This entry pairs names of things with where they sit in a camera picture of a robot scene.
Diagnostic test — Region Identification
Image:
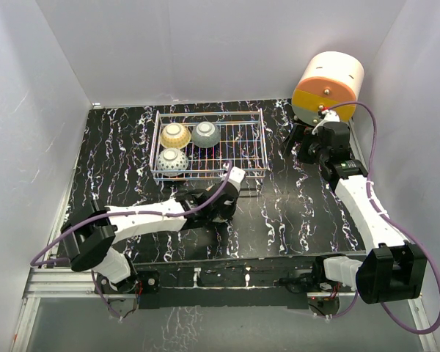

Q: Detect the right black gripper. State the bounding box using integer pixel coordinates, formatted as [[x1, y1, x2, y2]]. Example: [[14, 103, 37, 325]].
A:
[[279, 124, 329, 166]]

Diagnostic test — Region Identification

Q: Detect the blue white patterned bowl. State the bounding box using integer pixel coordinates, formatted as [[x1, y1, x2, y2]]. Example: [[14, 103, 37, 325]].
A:
[[156, 148, 188, 177]]

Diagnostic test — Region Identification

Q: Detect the red rimmed patterned bowl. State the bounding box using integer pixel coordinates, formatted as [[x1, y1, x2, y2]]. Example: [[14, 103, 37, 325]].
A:
[[191, 121, 221, 149]]

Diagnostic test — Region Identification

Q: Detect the yellow dotted sun bowl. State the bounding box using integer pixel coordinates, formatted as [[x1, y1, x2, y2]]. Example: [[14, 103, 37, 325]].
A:
[[160, 122, 191, 149]]

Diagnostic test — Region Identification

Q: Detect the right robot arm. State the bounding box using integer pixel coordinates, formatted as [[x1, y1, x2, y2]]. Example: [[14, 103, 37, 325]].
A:
[[283, 122, 427, 304]]

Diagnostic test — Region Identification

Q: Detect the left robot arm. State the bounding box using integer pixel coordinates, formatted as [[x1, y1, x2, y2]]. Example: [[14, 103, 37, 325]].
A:
[[61, 180, 241, 293]]

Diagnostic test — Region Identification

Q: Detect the round pastel drawer cabinet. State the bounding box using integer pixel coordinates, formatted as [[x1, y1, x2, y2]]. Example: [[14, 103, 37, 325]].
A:
[[291, 51, 364, 126]]

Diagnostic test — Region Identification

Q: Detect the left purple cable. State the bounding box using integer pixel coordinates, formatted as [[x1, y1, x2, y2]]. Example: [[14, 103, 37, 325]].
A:
[[29, 161, 234, 318]]

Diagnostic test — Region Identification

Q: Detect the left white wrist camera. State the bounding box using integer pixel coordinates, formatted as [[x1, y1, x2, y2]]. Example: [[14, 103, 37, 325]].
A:
[[221, 166, 246, 191]]

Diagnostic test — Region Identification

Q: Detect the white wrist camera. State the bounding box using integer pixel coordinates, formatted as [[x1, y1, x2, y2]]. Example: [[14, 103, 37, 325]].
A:
[[221, 166, 246, 191], [311, 108, 340, 136]]

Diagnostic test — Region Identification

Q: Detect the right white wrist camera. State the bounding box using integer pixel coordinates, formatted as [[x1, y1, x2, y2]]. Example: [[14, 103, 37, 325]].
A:
[[311, 108, 340, 136]]

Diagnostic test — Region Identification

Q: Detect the white wire dish rack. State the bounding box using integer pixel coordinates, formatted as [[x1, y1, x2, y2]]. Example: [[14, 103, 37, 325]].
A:
[[150, 109, 268, 182]]

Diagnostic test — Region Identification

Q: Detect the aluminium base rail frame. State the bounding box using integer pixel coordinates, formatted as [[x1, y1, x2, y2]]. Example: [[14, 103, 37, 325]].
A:
[[10, 120, 440, 352]]

